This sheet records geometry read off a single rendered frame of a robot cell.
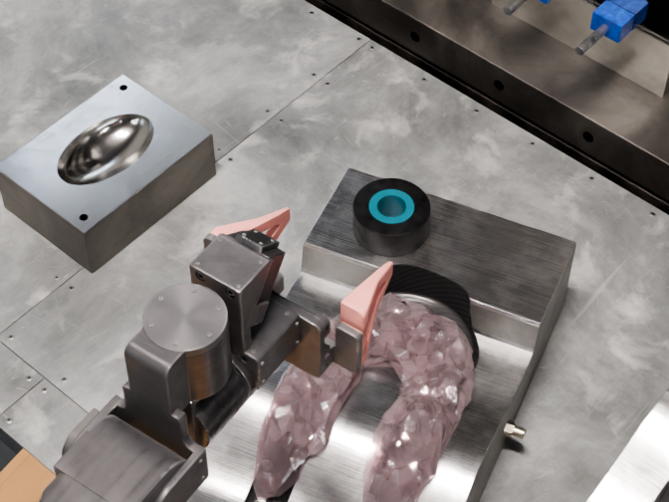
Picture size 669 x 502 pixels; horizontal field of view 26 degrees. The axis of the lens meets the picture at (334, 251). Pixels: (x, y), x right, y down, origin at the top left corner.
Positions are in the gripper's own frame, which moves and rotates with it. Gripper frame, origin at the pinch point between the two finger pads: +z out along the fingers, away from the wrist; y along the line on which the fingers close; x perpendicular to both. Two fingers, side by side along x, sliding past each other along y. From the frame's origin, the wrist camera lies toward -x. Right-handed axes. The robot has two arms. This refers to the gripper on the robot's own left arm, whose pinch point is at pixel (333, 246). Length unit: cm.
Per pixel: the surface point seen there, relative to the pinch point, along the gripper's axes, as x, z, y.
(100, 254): 38, 11, 38
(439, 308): 33.0, 22.3, 1.7
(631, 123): 41, 66, 0
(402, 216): 25.3, 24.9, 8.3
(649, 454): 28.4, 15.7, -25.0
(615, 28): 31, 69, 6
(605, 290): 40, 40, -10
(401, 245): 26.9, 22.9, 7.0
